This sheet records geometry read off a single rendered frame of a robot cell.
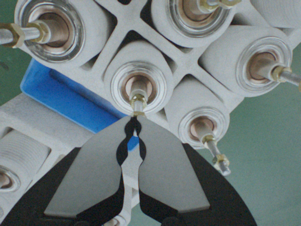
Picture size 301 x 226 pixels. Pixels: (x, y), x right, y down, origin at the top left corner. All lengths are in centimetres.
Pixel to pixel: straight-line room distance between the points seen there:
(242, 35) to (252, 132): 48
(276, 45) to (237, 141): 47
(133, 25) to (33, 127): 27
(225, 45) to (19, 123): 39
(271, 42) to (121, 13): 21
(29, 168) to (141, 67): 29
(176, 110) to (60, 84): 36
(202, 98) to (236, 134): 42
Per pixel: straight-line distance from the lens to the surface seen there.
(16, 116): 41
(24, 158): 40
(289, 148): 85
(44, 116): 44
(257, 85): 27
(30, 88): 46
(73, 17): 22
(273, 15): 33
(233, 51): 25
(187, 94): 27
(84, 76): 31
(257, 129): 70
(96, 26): 23
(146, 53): 22
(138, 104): 18
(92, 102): 52
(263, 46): 26
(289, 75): 23
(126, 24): 29
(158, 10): 22
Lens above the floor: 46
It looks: 61 degrees down
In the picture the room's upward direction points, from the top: 174 degrees clockwise
